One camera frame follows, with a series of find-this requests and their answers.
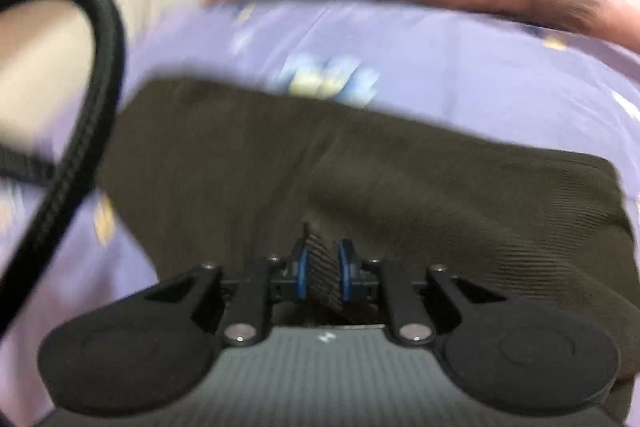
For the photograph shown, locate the black knit pants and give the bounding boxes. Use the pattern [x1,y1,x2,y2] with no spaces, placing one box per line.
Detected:
[96,77,639,418]

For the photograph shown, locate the black braided cable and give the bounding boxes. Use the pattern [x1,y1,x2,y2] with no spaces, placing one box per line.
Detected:
[0,0,129,338]

